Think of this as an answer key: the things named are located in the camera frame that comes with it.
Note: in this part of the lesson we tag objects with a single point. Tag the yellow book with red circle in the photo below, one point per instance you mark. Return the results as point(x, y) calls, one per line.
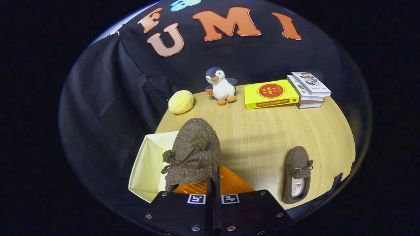
point(270, 93)

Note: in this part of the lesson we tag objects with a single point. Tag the brown fuzzy slipper shoe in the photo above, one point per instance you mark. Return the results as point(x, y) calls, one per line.
point(197, 131)
point(295, 157)

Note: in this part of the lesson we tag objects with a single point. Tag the white floral print book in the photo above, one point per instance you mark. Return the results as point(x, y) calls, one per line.
point(311, 83)

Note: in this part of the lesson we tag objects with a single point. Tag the pale pink book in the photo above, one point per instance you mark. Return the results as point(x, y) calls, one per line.
point(308, 105)

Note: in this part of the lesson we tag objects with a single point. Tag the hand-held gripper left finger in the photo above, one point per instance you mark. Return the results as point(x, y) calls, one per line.
point(177, 213)

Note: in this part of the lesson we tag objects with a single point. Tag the cream fabric storage box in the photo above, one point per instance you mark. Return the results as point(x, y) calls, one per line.
point(147, 164)

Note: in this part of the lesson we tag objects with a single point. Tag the white illustrated book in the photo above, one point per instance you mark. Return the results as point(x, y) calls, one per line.
point(297, 88)

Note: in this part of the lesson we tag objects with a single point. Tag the plush penguin toy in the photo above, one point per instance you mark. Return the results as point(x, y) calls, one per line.
point(223, 90)

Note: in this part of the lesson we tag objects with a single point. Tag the black backdrop cloth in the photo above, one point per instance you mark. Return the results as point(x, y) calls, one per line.
point(108, 108)

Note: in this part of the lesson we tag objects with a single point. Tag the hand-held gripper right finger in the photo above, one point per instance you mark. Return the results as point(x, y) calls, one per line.
point(249, 213)

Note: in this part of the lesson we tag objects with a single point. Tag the yellow round plush ball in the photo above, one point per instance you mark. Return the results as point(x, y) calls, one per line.
point(181, 102)

